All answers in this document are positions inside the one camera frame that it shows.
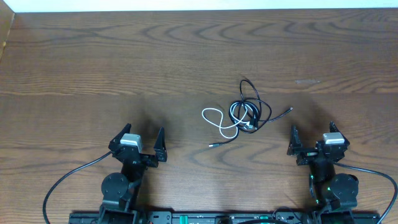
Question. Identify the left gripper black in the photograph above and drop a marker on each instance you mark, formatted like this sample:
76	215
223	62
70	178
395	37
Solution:
161	154

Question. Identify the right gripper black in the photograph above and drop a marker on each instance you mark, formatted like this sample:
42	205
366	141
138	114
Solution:
295	147

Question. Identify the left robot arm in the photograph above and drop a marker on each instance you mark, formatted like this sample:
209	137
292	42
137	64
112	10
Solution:
121	189

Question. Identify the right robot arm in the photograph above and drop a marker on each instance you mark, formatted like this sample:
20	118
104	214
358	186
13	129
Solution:
334	193

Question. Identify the clear tape patch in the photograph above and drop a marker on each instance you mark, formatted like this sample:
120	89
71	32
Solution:
307	81

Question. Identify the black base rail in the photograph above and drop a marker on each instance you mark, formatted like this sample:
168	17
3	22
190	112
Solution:
165	217

